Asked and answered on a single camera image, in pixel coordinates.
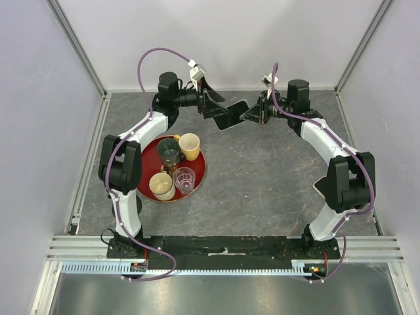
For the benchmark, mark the red round tray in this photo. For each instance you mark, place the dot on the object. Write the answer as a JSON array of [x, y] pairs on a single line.
[[152, 164]]

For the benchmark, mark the clear drinking glass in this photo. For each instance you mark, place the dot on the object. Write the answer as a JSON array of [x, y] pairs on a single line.
[[184, 180]]

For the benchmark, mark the dark green glass cup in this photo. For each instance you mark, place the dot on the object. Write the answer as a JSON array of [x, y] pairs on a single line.
[[169, 151]]

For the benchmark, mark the cream cup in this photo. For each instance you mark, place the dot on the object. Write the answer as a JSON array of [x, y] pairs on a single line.
[[162, 187]]

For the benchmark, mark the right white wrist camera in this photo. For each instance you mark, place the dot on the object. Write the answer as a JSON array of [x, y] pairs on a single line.
[[269, 81]]

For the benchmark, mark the light blue cable duct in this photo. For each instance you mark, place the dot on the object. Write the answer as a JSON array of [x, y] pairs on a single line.
[[134, 269]]

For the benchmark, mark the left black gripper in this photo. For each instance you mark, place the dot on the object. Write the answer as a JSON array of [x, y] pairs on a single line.
[[203, 90]]

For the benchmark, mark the blue-edged black phone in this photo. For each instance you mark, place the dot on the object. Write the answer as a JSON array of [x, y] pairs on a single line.
[[233, 117]]

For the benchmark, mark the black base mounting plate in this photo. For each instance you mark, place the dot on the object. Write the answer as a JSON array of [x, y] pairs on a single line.
[[241, 252]]

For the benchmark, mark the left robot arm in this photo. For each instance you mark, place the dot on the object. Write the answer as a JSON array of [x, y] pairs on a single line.
[[120, 162]]

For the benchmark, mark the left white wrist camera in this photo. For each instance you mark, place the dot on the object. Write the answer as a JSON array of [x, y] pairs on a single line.
[[197, 72]]

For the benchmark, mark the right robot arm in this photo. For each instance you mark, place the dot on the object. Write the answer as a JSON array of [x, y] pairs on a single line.
[[348, 188]]

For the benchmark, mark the yellow mug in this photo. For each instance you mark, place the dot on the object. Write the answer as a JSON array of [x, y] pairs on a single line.
[[189, 144]]

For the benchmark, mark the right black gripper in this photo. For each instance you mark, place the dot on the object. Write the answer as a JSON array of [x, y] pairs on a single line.
[[260, 113]]

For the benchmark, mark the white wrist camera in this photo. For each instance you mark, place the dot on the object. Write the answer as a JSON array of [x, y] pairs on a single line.
[[269, 81], [197, 72]]

